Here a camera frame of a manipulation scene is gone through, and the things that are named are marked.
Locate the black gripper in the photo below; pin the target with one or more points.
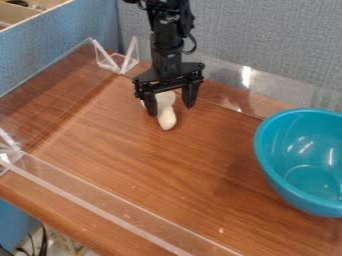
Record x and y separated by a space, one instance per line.
167 74

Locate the clear acrylic left barrier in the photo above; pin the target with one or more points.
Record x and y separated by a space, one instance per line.
24 63

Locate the clear acrylic back barrier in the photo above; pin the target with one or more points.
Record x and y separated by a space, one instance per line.
260 94

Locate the clear acrylic barrier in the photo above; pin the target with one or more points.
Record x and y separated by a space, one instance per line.
24 63
260 94
155 229

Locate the blue plastic bowl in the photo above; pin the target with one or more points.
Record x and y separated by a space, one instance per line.
298 149

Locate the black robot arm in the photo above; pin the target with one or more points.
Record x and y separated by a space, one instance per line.
171 22

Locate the clear acrylic corner bracket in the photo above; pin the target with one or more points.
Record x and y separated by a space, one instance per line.
118 63

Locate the clear acrylic front barrier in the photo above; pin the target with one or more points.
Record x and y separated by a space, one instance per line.
155 229

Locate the wooden shelf box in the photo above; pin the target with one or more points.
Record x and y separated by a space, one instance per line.
19 11

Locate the white plush mushroom toy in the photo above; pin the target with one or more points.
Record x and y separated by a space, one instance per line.
166 116

